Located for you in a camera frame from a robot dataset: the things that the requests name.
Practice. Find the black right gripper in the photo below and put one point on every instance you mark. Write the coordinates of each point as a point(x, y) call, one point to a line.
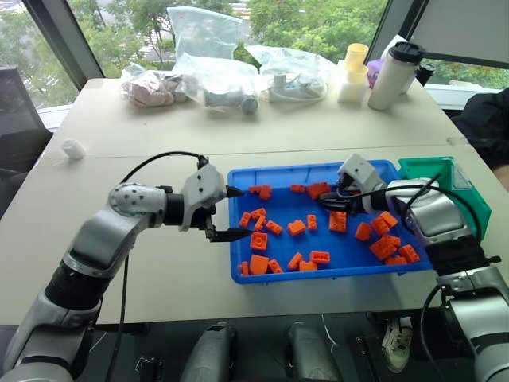
point(346, 188)

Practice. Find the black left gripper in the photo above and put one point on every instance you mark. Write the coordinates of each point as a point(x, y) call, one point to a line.
point(210, 232)

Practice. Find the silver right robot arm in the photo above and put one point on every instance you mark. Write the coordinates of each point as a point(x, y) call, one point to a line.
point(433, 217)

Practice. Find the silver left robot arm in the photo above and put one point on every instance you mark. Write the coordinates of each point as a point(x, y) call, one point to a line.
point(99, 235)

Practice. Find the blue plastic bin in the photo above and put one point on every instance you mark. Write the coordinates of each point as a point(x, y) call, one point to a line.
point(286, 246)

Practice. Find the green plastic bin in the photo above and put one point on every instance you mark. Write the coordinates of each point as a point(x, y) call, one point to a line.
point(473, 207)

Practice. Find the orange toy brick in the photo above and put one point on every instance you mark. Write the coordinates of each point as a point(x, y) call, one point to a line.
point(275, 266)
point(409, 253)
point(312, 222)
point(378, 227)
point(395, 261)
point(381, 248)
point(260, 223)
point(258, 213)
point(297, 188)
point(258, 241)
point(258, 264)
point(243, 268)
point(389, 219)
point(395, 240)
point(295, 260)
point(320, 257)
point(296, 227)
point(308, 266)
point(338, 221)
point(317, 190)
point(274, 227)
point(245, 219)
point(260, 192)
point(362, 231)

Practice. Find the white plastic block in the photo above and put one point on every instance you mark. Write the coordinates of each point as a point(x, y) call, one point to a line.
point(352, 89)

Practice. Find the plastic bag of grey cylinders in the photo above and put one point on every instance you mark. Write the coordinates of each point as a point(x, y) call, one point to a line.
point(226, 97)

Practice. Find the plastic bag of white fittings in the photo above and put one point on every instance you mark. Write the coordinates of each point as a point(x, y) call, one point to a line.
point(292, 81)

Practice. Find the purple plastic object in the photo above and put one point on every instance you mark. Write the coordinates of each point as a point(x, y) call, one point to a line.
point(374, 73)

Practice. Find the white tumbler with black lid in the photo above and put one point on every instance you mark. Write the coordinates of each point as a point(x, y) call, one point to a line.
point(391, 79)

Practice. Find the pale yellow plastic cup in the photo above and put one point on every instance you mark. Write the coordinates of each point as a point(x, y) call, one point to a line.
point(356, 57)

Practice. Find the plastic bag of pink pieces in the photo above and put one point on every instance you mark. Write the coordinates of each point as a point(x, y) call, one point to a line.
point(153, 89)

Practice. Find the white sneaker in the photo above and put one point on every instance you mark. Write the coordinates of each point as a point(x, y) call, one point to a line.
point(397, 344)

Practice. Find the black cup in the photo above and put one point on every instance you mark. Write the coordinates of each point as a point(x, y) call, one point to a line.
point(426, 73)

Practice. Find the person in dark clothing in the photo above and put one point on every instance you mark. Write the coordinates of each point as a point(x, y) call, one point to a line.
point(485, 123)

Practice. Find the small white plastic cylinder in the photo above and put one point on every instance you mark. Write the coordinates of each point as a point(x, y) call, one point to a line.
point(74, 149)

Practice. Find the empty clear plastic bag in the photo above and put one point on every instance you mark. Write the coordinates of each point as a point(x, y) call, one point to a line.
point(203, 32)

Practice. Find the black chair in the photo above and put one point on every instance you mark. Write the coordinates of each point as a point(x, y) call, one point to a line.
point(18, 119)

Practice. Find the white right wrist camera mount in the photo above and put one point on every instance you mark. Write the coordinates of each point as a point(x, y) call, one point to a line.
point(360, 169)

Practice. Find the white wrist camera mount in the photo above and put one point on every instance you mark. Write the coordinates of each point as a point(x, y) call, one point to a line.
point(360, 169)
point(203, 183)

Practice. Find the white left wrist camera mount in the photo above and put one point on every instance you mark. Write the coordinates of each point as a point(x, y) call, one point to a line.
point(203, 183)

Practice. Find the white panel with dark frame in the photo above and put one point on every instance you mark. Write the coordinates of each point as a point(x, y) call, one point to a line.
point(457, 24)

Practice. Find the dark window frame post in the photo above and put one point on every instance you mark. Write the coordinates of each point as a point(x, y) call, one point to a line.
point(67, 36)

